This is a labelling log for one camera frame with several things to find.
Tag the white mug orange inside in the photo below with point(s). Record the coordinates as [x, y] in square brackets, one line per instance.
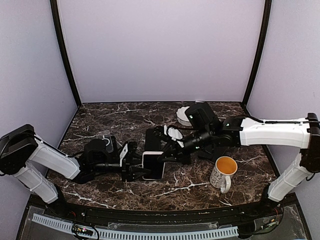
[221, 176]

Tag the white phone dark screen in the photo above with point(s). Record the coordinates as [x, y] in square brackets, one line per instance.
[150, 162]

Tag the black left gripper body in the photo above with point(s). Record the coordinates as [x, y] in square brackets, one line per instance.
[125, 167]

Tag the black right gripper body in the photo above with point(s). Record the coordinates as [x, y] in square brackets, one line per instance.
[185, 158]

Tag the black frame post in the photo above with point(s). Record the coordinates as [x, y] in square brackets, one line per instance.
[63, 52]
[259, 52]

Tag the white scalloped bowl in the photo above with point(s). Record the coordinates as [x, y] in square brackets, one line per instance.
[182, 117]

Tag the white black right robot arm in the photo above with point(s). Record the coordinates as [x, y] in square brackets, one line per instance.
[236, 131]

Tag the black left frame post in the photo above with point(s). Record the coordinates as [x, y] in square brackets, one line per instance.
[63, 52]

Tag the black right frame post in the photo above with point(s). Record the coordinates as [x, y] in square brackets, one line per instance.
[259, 52]

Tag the white slotted cable duct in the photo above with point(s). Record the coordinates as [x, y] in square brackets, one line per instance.
[119, 231]

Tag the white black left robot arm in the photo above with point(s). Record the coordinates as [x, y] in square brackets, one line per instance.
[22, 147]

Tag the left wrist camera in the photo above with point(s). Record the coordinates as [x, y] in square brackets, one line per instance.
[127, 153]

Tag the black front rail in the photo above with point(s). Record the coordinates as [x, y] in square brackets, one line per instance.
[223, 215]

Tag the clear magsafe phone case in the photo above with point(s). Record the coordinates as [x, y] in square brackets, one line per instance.
[106, 137]

